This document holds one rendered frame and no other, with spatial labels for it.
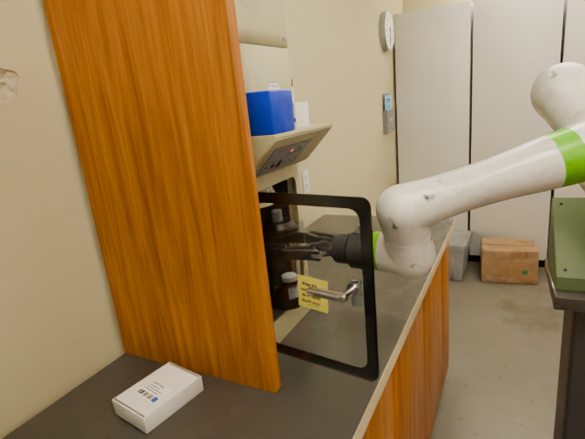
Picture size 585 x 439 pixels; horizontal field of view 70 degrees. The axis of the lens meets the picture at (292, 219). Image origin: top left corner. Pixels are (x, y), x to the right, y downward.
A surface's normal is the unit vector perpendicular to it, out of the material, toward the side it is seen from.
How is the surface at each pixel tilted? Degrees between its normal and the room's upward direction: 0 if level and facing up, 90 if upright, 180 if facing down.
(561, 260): 46
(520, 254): 85
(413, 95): 90
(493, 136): 90
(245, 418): 0
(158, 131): 90
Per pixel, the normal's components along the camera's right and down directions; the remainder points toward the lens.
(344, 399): -0.10, -0.96
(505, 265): -0.38, 0.29
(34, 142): 0.88, 0.04
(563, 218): -0.36, -0.47
